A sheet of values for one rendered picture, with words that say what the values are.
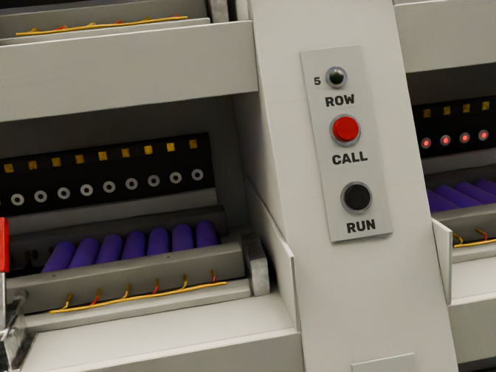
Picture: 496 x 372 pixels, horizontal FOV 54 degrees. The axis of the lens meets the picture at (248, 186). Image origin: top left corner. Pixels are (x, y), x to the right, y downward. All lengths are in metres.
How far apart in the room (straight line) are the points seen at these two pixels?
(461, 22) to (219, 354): 0.27
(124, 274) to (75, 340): 0.06
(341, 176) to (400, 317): 0.09
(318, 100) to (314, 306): 0.13
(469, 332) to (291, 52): 0.21
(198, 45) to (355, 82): 0.10
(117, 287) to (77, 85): 0.14
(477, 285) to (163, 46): 0.26
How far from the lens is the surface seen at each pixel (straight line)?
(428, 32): 0.36
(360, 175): 0.31
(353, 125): 0.31
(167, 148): 0.46
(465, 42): 0.38
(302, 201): 0.30
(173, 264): 0.36
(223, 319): 0.33
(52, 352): 0.34
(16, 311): 0.35
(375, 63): 0.34
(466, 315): 0.35
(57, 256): 0.43
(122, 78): 0.33
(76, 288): 0.38
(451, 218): 0.41
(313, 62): 0.32
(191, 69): 0.32
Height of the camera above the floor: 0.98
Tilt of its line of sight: 4 degrees up
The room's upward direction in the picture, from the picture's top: 9 degrees counter-clockwise
